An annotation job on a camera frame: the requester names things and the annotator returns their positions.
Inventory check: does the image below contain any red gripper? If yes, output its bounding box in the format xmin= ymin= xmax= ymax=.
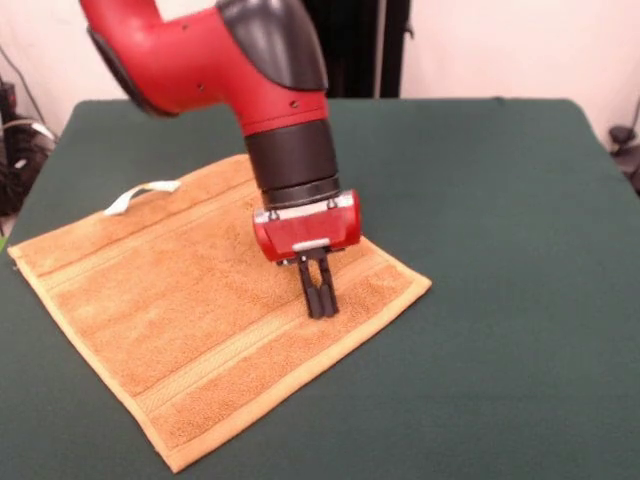
xmin=252 ymin=188 xmax=362 ymax=320

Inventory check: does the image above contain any black robot pedestal frame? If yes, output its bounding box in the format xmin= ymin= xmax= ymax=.
xmin=304 ymin=0 xmax=416 ymax=100

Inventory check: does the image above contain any dark green table cloth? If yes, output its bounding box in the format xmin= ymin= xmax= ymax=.
xmin=0 ymin=97 xmax=640 ymax=480

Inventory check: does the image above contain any orange terry towel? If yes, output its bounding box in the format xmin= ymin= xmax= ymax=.
xmin=7 ymin=153 xmax=433 ymax=475

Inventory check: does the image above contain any black cable bundle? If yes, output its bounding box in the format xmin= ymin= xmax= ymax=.
xmin=0 ymin=117 xmax=57 ymax=217

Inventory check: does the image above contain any black clamp with cable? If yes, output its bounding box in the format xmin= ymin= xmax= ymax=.
xmin=607 ymin=124 xmax=640 ymax=196

